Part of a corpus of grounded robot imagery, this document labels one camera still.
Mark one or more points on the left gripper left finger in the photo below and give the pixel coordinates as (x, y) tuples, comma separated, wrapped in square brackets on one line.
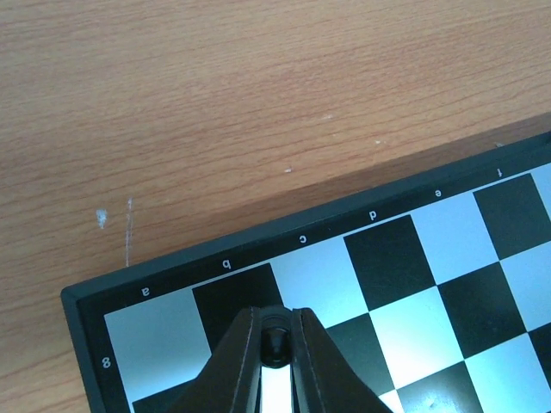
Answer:
[(230, 381)]

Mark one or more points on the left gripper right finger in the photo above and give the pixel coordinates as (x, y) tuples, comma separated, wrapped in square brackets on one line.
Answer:
[(321, 378)]

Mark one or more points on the black pawn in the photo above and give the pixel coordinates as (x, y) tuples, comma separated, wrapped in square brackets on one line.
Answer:
[(276, 349)]

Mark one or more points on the black and silver chessboard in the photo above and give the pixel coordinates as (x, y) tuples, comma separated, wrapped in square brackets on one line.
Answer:
[(436, 290)]

